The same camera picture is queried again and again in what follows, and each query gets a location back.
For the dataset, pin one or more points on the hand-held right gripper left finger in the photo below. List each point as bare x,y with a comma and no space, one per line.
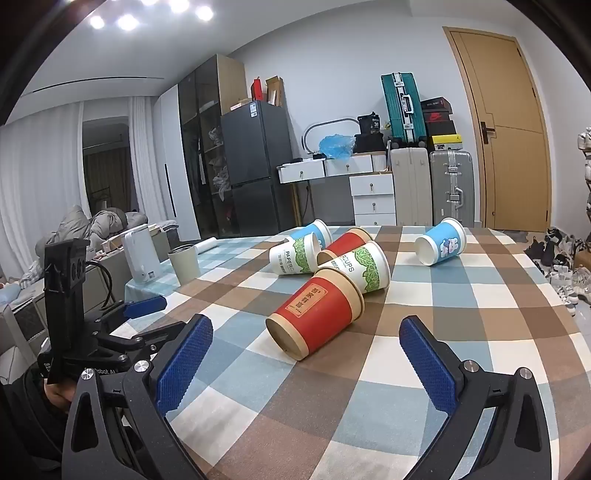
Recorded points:
182,364

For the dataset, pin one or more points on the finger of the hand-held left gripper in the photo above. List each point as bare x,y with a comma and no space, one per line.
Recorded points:
145,306
138,341

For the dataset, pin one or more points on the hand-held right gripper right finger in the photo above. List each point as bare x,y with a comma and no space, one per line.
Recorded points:
427,364

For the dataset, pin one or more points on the red paper cup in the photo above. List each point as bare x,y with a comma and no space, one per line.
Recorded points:
318,314
346,242

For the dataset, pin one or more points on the white green leaf paper cup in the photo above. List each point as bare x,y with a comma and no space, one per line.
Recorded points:
364,267
291,256

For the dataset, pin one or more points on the blue white paper cup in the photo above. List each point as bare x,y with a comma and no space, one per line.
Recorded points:
321,230
443,244

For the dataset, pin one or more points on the person's left hand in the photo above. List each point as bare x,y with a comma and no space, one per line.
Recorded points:
60,396

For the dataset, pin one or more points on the white electric kettle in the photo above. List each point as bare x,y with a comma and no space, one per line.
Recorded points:
141,254

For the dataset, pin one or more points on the grey green mug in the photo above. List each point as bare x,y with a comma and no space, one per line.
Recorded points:
183,265

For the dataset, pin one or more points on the checkered tablecloth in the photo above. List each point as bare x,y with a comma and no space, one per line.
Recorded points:
415,295

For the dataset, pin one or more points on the pile of grey clothes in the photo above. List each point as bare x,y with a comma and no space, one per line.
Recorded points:
97,224

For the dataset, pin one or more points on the white paper roll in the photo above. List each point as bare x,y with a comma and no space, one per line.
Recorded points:
208,244

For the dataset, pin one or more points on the white curtain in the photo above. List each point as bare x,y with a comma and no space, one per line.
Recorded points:
41,180

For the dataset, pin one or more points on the white wardrobe door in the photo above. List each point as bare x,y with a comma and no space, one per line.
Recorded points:
173,161

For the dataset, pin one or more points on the pile of shoes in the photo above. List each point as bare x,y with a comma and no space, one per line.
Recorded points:
561,263

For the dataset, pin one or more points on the silver suitcase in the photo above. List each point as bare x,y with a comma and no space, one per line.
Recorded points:
452,189

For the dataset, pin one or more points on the beige suitcase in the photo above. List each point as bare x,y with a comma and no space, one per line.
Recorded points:
411,187

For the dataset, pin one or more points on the dark glass wardrobe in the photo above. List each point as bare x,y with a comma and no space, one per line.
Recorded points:
207,138

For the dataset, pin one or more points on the dark grey refrigerator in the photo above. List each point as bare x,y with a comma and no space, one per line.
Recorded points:
258,166

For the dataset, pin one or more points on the white drawer desk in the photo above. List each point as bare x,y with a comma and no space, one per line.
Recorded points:
369,194

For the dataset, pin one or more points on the yellow shoe box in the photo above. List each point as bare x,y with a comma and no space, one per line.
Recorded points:
445,141

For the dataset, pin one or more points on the dark shoe box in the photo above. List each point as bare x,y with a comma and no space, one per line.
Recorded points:
441,128

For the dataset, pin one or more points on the blue plastic bag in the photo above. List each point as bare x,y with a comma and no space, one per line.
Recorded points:
336,145

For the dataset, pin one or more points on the black bag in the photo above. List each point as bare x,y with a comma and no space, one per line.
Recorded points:
371,123

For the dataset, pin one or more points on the wooden door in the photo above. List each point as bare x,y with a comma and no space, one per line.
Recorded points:
508,129

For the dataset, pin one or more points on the brown cardboard box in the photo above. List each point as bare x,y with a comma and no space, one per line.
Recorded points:
274,91

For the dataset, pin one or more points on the teal suitcase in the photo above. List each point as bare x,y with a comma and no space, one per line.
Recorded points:
401,108

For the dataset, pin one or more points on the black shoe box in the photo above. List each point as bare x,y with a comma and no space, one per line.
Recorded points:
435,104

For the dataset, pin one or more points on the white figurine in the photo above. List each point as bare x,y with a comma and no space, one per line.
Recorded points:
586,152

